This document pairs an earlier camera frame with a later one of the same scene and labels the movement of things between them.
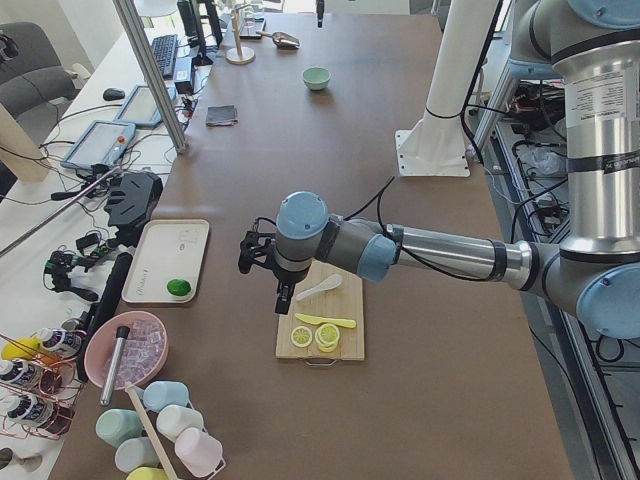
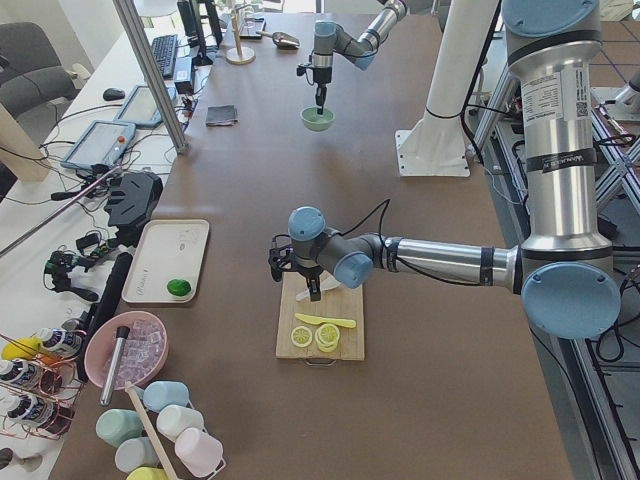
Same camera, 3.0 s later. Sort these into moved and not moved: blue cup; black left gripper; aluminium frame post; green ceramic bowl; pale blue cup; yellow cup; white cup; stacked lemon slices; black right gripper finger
Moved: black right gripper finger; black left gripper; green ceramic bowl
Not moved: aluminium frame post; pale blue cup; yellow cup; blue cup; white cup; stacked lemon slices
